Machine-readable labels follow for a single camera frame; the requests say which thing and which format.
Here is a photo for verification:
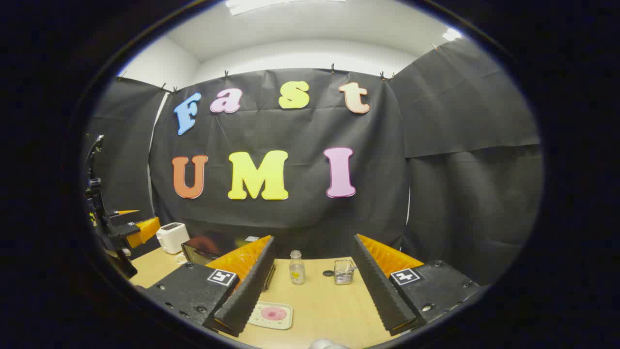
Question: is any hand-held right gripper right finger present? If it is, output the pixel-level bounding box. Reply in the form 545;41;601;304
352;234;480;336

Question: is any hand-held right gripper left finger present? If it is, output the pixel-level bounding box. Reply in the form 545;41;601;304
145;235;277;337

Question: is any white square plate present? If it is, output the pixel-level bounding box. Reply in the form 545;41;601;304
248;301;294;330

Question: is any black electric oven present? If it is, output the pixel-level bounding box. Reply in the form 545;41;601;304
182;235;277;291

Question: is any white toaster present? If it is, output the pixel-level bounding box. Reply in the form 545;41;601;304
156;222;190;254

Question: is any clear glass bottle yellow label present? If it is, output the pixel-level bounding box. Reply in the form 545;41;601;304
289;250;306;285

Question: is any wire mesh cutlery holder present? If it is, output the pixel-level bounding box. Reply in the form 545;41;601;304
334;259;357;285

